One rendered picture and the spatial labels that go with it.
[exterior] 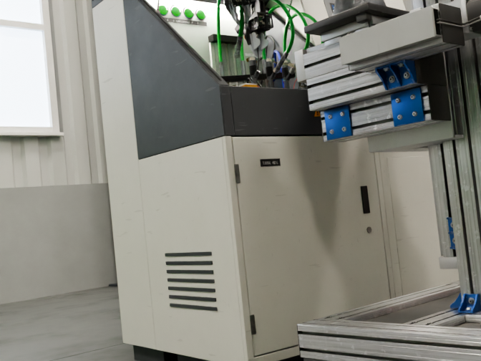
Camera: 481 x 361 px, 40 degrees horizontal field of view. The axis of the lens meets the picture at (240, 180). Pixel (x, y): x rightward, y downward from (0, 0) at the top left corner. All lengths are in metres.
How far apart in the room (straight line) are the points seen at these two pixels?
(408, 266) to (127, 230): 1.10
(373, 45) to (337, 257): 0.93
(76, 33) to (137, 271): 4.44
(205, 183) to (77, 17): 4.88
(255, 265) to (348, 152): 0.58
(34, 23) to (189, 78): 4.46
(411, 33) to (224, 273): 0.98
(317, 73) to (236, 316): 0.78
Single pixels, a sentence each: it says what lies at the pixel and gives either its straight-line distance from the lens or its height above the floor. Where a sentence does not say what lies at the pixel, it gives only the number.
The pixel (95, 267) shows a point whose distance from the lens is 6.48.
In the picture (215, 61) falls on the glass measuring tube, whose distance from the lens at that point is 2.75.
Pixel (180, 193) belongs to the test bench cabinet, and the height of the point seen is 0.64.
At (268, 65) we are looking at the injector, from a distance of 2.55.
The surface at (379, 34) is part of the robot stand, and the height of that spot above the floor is 0.92.
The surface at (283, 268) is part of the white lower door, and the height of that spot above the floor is 0.35.
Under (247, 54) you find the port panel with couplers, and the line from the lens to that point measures 2.87.
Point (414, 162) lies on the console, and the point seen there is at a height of 0.67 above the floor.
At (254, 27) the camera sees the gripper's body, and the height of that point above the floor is 1.22.
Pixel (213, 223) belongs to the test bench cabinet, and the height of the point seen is 0.52.
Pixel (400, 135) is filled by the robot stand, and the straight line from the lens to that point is 1.85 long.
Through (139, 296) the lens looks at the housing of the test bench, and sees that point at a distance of 2.62.
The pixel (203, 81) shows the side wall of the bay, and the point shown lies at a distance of 2.15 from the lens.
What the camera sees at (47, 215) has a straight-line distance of 6.27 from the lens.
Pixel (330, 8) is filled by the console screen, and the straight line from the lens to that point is 2.96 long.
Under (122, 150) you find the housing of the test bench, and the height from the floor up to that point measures 0.85.
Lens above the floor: 0.54
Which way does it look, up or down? 3 degrees up
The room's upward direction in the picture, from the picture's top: 6 degrees counter-clockwise
